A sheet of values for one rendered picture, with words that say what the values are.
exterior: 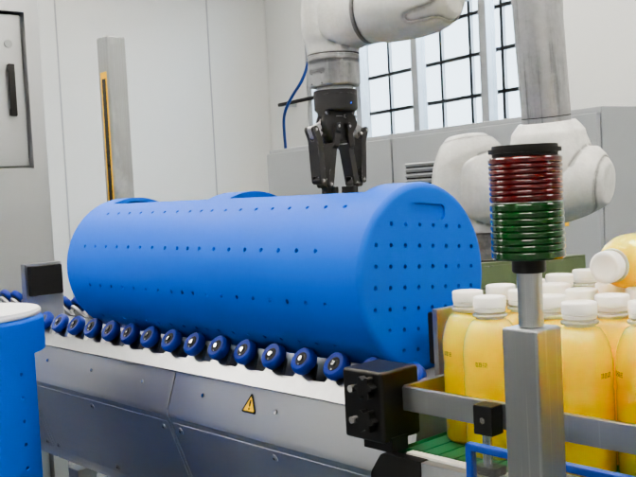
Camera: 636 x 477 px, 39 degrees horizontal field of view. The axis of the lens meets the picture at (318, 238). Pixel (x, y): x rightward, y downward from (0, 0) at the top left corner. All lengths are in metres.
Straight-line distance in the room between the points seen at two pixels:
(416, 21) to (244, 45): 5.79
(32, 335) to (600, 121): 1.89
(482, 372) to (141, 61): 5.91
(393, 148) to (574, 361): 2.78
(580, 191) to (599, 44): 2.42
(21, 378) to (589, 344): 1.06
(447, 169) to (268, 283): 0.68
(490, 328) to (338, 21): 0.65
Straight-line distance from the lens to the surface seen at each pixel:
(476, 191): 1.95
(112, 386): 1.89
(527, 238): 0.79
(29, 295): 2.40
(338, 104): 1.54
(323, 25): 1.54
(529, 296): 0.81
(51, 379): 2.12
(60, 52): 6.67
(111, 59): 2.70
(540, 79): 1.90
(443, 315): 1.32
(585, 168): 1.87
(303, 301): 1.37
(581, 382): 1.03
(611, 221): 2.99
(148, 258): 1.71
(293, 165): 4.42
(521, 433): 0.83
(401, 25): 1.48
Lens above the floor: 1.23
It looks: 3 degrees down
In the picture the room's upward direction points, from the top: 3 degrees counter-clockwise
